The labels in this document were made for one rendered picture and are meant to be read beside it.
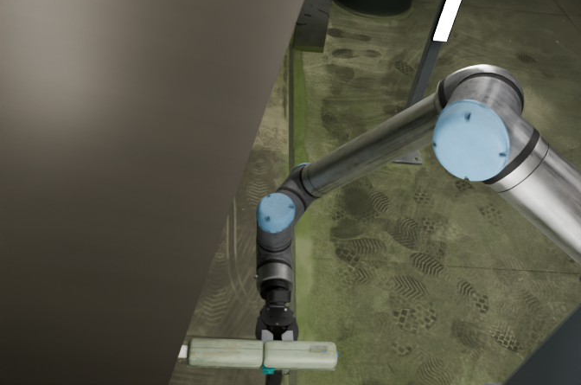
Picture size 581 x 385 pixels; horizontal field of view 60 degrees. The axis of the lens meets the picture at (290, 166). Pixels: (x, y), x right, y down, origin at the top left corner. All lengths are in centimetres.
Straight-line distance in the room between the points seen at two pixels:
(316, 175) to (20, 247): 73
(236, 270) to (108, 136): 136
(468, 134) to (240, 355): 63
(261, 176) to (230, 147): 162
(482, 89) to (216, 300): 119
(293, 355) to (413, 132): 51
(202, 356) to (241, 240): 86
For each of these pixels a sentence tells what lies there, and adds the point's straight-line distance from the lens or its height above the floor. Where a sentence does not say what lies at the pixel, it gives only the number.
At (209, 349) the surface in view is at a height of 57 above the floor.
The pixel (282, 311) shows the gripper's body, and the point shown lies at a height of 52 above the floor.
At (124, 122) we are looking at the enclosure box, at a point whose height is 125.
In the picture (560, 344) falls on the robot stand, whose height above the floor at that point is 45.
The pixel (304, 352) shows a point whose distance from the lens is 111.
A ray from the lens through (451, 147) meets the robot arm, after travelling 82.
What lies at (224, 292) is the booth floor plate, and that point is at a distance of 177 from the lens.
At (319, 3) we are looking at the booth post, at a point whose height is 30.
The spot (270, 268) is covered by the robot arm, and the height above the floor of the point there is 53.
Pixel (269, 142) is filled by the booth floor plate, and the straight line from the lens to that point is 227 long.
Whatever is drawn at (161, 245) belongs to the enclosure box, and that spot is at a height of 106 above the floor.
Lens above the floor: 156
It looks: 44 degrees down
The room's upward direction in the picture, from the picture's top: 8 degrees clockwise
